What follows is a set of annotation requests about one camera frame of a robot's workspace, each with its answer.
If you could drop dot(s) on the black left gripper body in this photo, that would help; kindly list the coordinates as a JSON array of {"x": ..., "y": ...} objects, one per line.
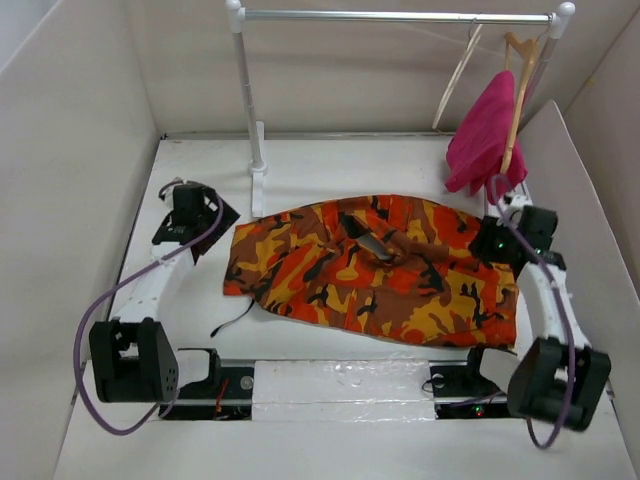
[{"x": 227, "y": 221}]

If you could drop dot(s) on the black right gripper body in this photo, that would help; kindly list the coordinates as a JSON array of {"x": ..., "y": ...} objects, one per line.
[{"x": 495, "y": 240}]

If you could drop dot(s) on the orange camouflage trousers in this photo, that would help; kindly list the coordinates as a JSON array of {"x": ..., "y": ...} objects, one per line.
[{"x": 393, "y": 267}]

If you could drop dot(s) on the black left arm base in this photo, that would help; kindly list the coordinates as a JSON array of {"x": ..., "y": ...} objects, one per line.
[{"x": 211, "y": 388}]

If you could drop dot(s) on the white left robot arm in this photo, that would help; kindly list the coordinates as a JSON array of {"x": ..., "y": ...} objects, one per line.
[{"x": 133, "y": 360}]

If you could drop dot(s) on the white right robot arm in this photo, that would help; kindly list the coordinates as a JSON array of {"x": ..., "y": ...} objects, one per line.
[{"x": 557, "y": 377}]

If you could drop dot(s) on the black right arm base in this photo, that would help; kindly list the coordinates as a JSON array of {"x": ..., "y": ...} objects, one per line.
[{"x": 474, "y": 388}]

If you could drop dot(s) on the wooden hanger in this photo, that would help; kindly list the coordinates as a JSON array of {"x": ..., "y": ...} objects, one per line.
[{"x": 527, "y": 51}]

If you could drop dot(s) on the white plastic hanger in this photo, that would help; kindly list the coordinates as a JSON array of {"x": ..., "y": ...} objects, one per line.
[{"x": 473, "y": 40}]

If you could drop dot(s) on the pink garment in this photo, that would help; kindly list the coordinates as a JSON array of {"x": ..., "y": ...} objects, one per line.
[{"x": 476, "y": 151}]

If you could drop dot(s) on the white metal clothes rack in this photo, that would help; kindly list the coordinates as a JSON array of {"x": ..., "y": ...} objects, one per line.
[{"x": 556, "y": 24}]

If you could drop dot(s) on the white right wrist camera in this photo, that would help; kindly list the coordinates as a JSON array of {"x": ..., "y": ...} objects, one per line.
[{"x": 511, "y": 206}]

